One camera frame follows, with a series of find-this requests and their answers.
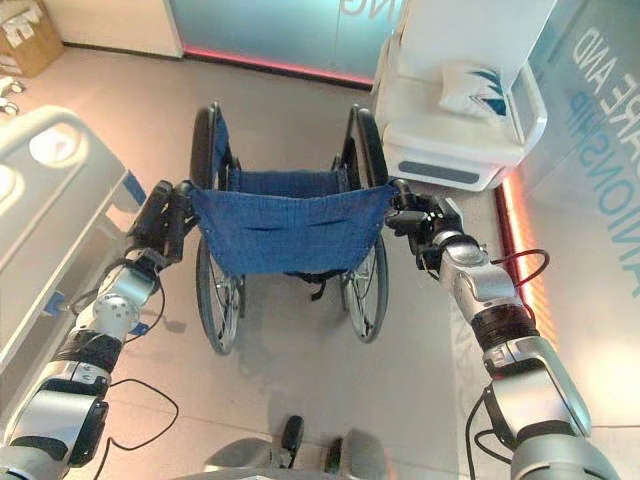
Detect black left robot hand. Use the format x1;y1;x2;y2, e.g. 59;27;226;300
130;180;197;265

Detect blue seat wheelchair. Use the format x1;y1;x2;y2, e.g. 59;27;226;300
187;102;407;357

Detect silver robot legs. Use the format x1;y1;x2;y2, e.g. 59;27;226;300
202;414;389;480

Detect cardboard box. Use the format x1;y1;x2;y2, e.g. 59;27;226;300
0;0;65;79

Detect white armchair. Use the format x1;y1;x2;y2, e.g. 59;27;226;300
370;0;559;192

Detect glass partition with lettering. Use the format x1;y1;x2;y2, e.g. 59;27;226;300
519;0;640;296

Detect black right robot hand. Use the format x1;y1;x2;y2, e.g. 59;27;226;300
384;178;464;274

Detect black cable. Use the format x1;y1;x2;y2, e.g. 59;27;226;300
102;378;180;480

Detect white blue print pillow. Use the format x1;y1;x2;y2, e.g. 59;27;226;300
438;58;511;126

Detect red cable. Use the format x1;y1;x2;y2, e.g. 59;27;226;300
490;248;551;321

